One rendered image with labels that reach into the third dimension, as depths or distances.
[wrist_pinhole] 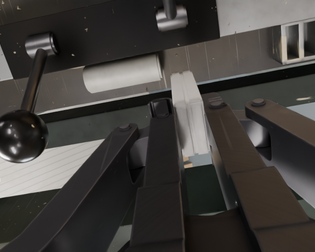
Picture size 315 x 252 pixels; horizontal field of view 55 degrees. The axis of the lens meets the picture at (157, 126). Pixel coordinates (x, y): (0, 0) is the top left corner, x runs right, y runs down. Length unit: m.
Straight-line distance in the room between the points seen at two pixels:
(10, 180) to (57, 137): 2.95
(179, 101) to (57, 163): 3.27
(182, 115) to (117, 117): 0.27
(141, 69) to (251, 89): 0.16
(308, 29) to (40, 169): 3.19
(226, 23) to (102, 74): 0.13
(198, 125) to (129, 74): 0.17
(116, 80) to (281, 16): 0.17
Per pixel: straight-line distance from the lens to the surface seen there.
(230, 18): 0.30
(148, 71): 0.31
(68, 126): 0.44
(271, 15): 0.31
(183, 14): 0.27
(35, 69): 0.27
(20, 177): 3.39
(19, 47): 0.32
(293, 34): 0.34
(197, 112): 0.15
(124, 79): 0.32
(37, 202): 0.49
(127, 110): 0.41
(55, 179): 3.47
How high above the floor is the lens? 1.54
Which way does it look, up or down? 24 degrees down
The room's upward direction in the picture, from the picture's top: 113 degrees counter-clockwise
